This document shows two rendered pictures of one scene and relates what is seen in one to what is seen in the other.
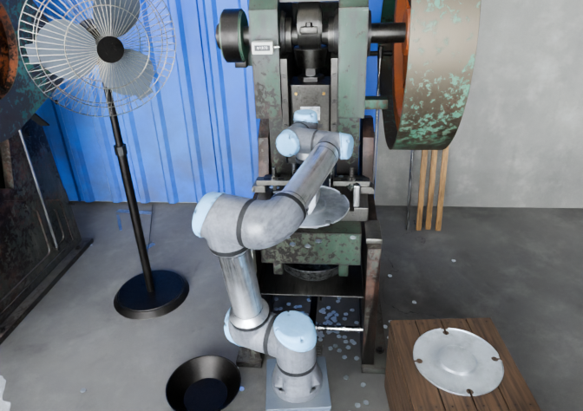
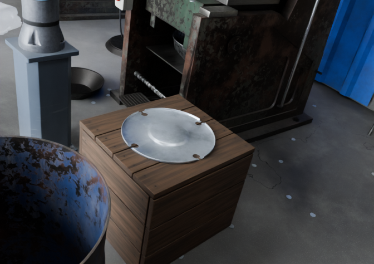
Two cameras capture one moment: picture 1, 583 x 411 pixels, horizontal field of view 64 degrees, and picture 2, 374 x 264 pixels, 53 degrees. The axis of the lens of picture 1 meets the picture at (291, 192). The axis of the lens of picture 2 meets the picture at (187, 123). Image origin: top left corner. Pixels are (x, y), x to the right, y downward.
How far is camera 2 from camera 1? 1.42 m
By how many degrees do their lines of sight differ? 36
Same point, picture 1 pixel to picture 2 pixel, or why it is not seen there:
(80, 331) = (79, 37)
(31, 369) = not seen: hidden behind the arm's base
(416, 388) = (110, 117)
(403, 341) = (160, 103)
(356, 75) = not seen: outside the picture
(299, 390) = (22, 35)
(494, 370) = (178, 157)
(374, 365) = not seen: hidden behind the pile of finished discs
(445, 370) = (147, 128)
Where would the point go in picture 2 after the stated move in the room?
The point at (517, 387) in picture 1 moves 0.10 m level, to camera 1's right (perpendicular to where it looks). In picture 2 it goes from (172, 175) to (197, 197)
